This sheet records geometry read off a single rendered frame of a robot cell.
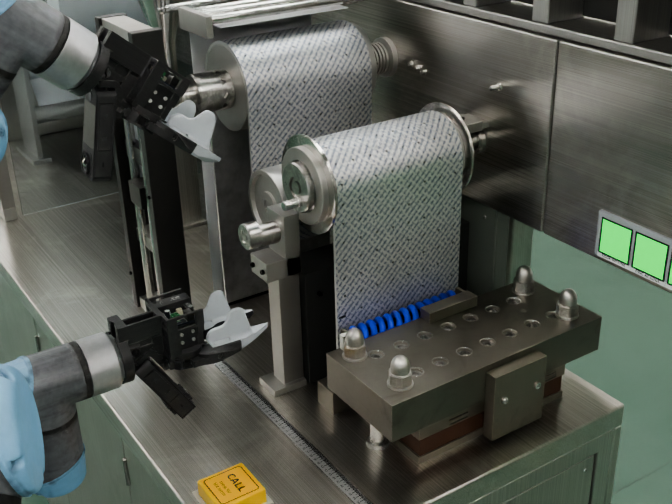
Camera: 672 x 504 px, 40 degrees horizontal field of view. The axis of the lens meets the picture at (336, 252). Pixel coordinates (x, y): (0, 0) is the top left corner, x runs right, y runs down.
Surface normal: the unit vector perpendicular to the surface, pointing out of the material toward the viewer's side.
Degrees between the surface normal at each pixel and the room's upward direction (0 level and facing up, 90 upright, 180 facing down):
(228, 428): 0
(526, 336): 0
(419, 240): 90
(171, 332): 90
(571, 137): 90
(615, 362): 0
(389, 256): 90
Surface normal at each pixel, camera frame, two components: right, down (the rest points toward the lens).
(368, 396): -0.84, 0.26
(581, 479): 0.55, 0.36
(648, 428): -0.03, -0.90
